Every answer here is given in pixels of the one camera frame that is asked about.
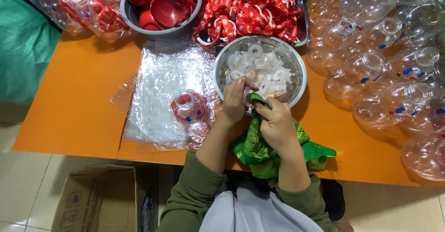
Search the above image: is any stack of clear plastic bags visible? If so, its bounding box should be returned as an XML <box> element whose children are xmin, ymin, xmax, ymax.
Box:
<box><xmin>111</xmin><ymin>39</ymin><xmax>224</xmax><ymax>153</ymax></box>

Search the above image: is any orange table cover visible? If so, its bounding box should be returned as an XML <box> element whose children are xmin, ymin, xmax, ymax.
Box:
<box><xmin>11</xmin><ymin>0</ymin><xmax>445</xmax><ymax>188</ymax></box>

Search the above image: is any pile of white plastic lids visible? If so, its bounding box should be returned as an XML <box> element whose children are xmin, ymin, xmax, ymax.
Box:
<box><xmin>224</xmin><ymin>42</ymin><xmax>293</xmax><ymax>99</ymax></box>

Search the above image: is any heap of clear round bottles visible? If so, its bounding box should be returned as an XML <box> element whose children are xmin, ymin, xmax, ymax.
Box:
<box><xmin>306</xmin><ymin>0</ymin><xmax>445</xmax><ymax>182</ymax></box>

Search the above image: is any steel bowl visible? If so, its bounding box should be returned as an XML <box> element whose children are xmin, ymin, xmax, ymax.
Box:
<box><xmin>212</xmin><ymin>36</ymin><xmax>307</xmax><ymax>116</ymax></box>

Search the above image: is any metal tray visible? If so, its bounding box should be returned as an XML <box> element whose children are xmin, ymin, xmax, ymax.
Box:
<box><xmin>200</xmin><ymin>0</ymin><xmax>310</xmax><ymax>48</ymax></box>

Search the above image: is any pile of red half shells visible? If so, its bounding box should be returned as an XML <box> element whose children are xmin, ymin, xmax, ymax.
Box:
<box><xmin>118</xmin><ymin>0</ymin><xmax>198</xmax><ymax>31</ymax></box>

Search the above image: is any teal green cloth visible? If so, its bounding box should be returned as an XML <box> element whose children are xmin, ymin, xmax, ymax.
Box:
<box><xmin>0</xmin><ymin>0</ymin><xmax>62</xmax><ymax>106</ymax></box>

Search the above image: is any bag of finished strapped bottles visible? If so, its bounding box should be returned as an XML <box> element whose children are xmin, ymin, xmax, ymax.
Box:
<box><xmin>10</xmin><ymin>0</ymin><xmax>137</xmax><ymax>41</ymax></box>

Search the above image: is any grey bowl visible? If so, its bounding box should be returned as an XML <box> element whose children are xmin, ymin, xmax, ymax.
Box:
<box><xmin>120</xmin><ymin>0</ymin><xmax>203</xmax><ymax>40</ymax></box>

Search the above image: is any cardboard box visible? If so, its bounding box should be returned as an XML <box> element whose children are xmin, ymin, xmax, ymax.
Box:
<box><xmin>51</xmin><ymin>164</ymin><xmax>161</xmax><ymax>232</ymax></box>

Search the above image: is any person's light grey garment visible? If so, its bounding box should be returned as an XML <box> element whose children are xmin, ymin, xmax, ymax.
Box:
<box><xmin>199</xmin><ymin>186</ymin><xmax>325</xmax><ymax>232</ymax></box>

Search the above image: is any person's left hand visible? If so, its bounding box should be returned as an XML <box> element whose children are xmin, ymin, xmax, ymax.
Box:
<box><xmin>221</xmin><ymin>76</ymin><xmax>260</xmax><ymax>124</ymax></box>

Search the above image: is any person's right hand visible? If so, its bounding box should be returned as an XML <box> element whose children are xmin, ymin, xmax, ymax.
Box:
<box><xmin>252</xmin><ymin>97</ymin><xmax>303</xmax><ymax>155</ymax></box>

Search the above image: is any heap of red printed straps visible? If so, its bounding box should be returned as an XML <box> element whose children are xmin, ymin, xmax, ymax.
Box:
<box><xmin>192</xmin><ymin>0</ymin><xmax>304</xmax><ymax>50</ymax></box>

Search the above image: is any shiny green cloth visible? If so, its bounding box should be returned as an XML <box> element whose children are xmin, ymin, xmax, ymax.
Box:
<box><xmin>228</xmin><ymin>92</ymin><xmax>337</xmax><ymax>180</ymax></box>

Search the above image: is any clear round bottle red insert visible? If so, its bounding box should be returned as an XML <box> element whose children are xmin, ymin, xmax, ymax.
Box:
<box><xmin>170</xmin><ymin>90</ymin><xmax>208</xmax><ymax>124</ymax></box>

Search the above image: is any clear white bottle lid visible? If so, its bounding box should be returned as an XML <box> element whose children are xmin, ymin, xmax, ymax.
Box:
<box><xmin>242</xmin><ymin>86</ymin><xmax>257</xmax><ymax>110</ymax></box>

